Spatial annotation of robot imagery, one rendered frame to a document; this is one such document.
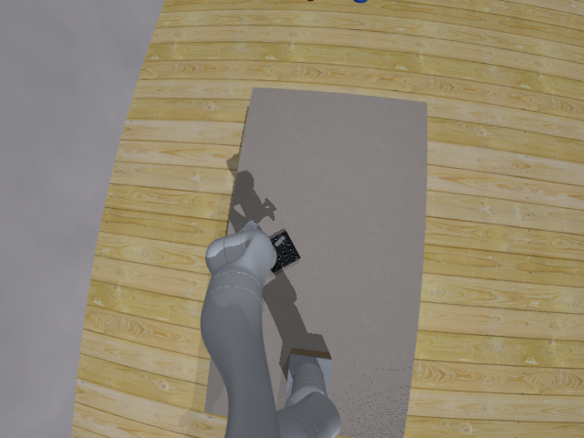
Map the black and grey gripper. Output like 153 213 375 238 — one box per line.
270 234 291 270

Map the black knob box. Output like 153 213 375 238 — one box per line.
270 235 301 273

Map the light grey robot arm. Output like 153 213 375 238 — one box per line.
200 221 341 438

